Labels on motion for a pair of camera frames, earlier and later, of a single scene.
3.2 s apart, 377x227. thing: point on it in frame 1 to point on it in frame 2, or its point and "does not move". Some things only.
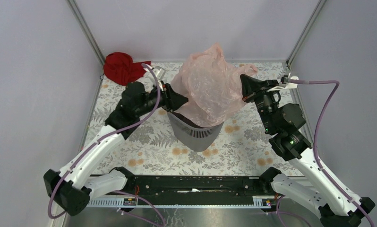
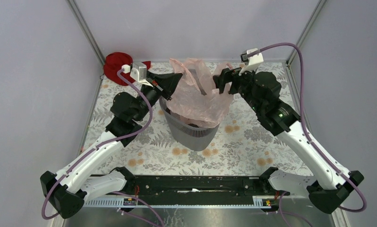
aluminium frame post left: [82, 28] does not move
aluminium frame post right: [304, 33] does not move
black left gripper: [172, 100] to [164, 83]
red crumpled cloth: [119, 67] does not move
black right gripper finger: [250, 86] to [220, 80]
